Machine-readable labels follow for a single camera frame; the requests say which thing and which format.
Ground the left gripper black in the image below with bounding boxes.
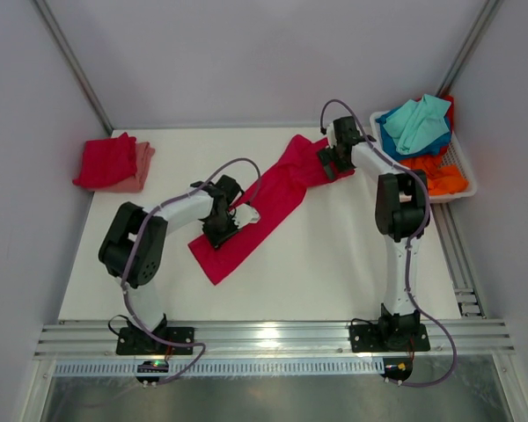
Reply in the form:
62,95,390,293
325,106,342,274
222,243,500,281
202,209,243,251

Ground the magenta t shirt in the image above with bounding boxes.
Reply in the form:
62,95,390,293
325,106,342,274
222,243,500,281
188,135,332,286

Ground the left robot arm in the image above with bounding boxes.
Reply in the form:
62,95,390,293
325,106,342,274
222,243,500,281
99,175,260,355

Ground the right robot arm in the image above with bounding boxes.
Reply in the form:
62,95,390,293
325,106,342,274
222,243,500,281
317,116,430,353

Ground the blue t shirt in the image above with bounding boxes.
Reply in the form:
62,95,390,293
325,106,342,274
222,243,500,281
370,110,452,162

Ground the turquoise t shirt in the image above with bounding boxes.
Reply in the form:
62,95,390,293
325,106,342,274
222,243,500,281
384,94,450,155

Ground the folded salmon pink t shirt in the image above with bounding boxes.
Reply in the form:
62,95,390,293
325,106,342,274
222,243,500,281
106,142,156,193

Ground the orange t shirt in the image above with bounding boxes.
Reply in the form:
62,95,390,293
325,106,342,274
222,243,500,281
400,156,468,196

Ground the white plastic basket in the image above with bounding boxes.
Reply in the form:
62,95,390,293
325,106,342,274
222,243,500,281
369,108,479,206

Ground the red t shirt in basket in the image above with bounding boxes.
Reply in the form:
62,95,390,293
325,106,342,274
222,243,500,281
441,95,454,134

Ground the folded red t shirt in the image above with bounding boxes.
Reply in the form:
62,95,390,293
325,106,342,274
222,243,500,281
72,133,137,190

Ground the left black connector board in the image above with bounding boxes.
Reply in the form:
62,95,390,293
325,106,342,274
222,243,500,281
135,360,169,388

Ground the black connector board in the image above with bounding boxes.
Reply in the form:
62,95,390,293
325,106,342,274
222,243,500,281
135,360,169,388
381,360,413,384

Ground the right black connector board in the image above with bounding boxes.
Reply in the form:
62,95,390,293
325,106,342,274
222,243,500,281
381,360,413,384

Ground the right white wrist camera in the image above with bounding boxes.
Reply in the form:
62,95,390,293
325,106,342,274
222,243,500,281
320,122,337,148

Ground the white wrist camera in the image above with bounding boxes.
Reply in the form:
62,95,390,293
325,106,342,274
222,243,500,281
320,122,337,148
232,204,260,229

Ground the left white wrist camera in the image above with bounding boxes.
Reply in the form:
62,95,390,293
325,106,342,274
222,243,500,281
232,204,260,229

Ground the aluminium front rail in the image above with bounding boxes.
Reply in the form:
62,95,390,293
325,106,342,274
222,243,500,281
33,319,515,360

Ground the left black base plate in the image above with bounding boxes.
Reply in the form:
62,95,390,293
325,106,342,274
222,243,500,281
115,326,194,356

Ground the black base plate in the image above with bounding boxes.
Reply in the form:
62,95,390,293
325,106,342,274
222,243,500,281
348,318,431,353
115,326,194,356

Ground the slotted white cable duct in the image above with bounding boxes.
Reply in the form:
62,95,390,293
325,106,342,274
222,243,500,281
52,356,384,377

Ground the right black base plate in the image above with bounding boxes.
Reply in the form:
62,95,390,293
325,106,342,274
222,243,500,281
348,318,431,353

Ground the right aluminium corner post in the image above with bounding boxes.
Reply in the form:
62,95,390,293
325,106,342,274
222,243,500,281
436,0,504,97

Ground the aluminium corner post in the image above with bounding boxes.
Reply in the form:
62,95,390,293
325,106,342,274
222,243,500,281
436,0,504,97
30,0,114,135

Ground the left aluminium corner post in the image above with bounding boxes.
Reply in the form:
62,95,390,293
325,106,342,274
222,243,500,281
30,0,114,135

